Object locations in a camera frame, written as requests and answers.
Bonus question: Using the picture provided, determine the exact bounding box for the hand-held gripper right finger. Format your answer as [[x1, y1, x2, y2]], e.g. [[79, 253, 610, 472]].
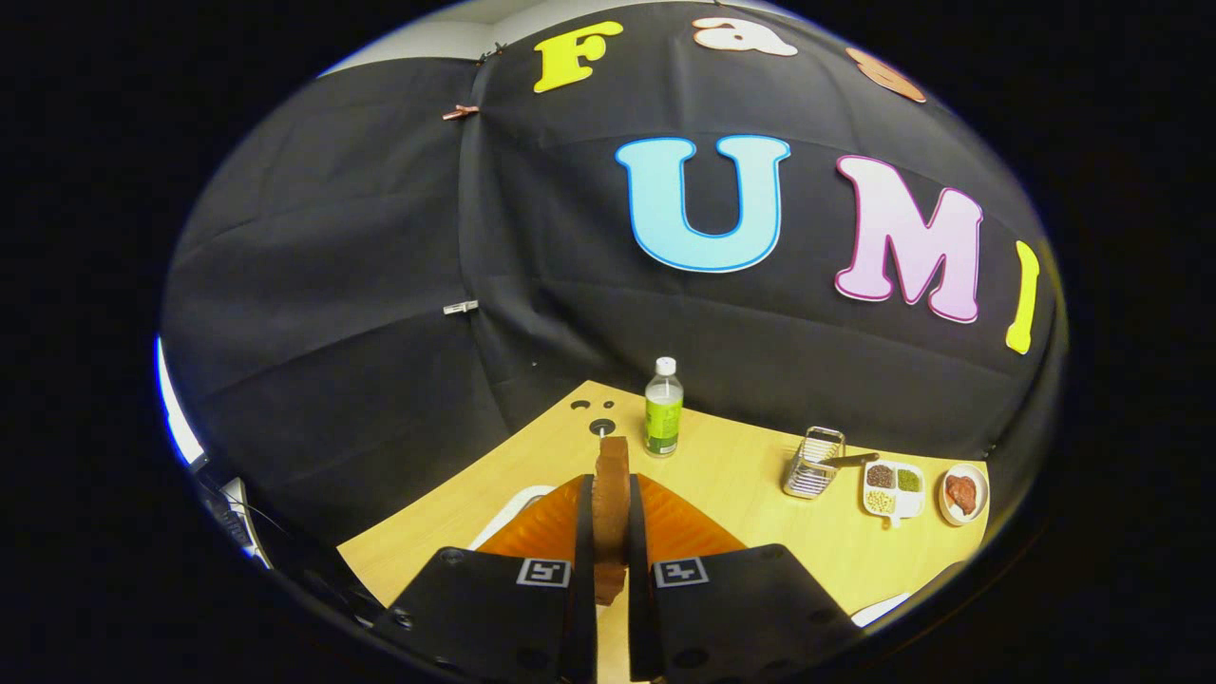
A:
[[625, 473, 862, 684]]

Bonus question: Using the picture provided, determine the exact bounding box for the green label water bottle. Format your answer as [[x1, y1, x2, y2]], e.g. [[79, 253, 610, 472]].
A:
[[645, 357, 685, 458]]

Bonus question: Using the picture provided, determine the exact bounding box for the black backdrop cloth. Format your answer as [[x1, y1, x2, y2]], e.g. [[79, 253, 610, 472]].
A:
[[161, 0, 1070, 571]]

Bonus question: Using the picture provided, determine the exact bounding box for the white leaf-shaped plate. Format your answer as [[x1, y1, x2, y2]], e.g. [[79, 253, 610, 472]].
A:
[[851, 592, 913, 629]]

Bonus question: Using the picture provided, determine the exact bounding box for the white toaster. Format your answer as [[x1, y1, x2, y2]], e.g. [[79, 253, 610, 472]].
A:
[[469, 484, 558, 552]]

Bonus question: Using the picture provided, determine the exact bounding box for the white divided bean dish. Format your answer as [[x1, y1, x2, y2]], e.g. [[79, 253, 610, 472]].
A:
[[863, 459, 925, 529]]

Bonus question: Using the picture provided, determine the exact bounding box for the metal wire utensil holder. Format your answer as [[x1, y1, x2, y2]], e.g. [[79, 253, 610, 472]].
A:
[[782, 427, 846, 500]]

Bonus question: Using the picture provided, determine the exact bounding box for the round white meat plate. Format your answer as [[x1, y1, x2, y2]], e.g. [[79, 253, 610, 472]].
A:
[[939, 464, 990, 526]]

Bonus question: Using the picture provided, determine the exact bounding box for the plain bread slice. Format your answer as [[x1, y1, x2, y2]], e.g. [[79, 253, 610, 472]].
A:
[[592, 436, 633, 607]]

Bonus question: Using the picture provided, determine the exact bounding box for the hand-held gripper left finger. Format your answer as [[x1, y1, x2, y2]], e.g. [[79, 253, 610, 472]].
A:
[[373, 474, 599, 684]]

